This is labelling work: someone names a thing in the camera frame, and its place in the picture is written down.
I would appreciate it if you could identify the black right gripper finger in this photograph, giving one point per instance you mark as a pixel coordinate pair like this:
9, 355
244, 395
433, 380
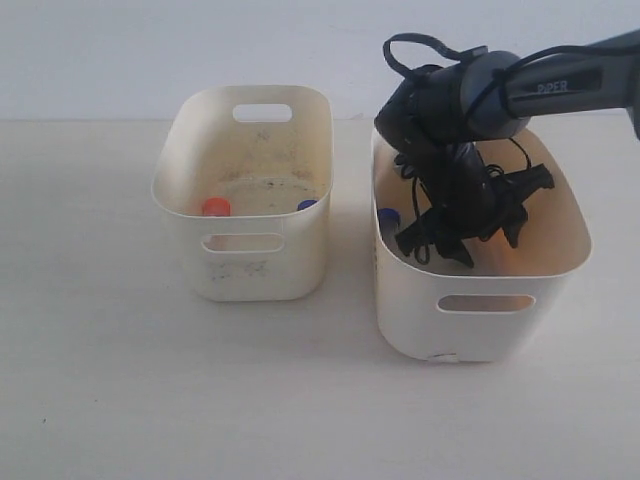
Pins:
513, 224
455, 250

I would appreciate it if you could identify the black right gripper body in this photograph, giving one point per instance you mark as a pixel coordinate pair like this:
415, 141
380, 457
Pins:
456, 195

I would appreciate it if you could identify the cream plastic bin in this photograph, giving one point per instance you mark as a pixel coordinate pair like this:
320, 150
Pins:
265, 148
446, 311

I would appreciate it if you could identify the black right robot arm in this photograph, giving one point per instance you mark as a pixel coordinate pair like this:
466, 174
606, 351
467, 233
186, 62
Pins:
438, 115

